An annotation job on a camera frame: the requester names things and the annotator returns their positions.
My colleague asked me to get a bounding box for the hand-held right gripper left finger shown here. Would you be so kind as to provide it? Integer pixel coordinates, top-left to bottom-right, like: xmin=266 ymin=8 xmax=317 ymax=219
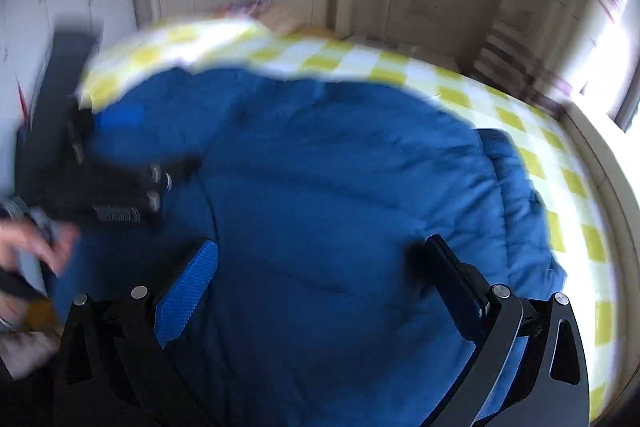
xmin=52 ymin=238 xmax=221 ymax=427

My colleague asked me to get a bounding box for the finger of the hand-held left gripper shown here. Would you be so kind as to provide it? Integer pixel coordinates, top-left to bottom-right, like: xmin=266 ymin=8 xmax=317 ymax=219
xmin=20 ymin=27 xmax=147 ymax=170
xmin=35 ymin=155 xmax=203 ymax=225

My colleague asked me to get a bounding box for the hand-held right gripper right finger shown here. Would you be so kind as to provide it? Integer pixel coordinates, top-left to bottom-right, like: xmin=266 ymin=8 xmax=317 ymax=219
xmin=424 ymin=234 xmax=591 ymax=427

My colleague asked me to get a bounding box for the blue quilted blanket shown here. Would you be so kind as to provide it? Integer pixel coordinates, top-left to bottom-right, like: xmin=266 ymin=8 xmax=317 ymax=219
xmin=50 ymin=67 xmax=568 ymax=427

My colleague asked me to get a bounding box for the person's left hand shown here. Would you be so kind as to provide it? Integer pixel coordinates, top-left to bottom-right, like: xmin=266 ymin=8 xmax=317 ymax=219
xmin=0 ymin=222 xmax=80 ymax=280

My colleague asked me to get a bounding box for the yellow checked bed sheet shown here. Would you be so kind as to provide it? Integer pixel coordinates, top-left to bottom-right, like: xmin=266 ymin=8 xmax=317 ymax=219
xmin=75 ymin=17 xmax=621 ymax=423

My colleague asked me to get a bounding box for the colourful pillow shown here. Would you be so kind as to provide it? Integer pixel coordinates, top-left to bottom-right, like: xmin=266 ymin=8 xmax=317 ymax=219
xmin=210 ymin=0 xmax=341 ymax=40

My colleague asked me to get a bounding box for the striped curtain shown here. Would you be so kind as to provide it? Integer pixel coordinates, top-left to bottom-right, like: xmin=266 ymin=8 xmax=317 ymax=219
xmin=472 ymin=0 xmax=631 ymax=108

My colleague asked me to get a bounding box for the bright window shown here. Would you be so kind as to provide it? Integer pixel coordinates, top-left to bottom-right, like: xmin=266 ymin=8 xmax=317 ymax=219
xmin=580 ymin=0 xmax=640 ymax=128

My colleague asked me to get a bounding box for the cream bed frame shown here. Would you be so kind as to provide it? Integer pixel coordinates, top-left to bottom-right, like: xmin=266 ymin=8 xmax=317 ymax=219
xmin=560 ymin=99 xmax=640 ymax=408

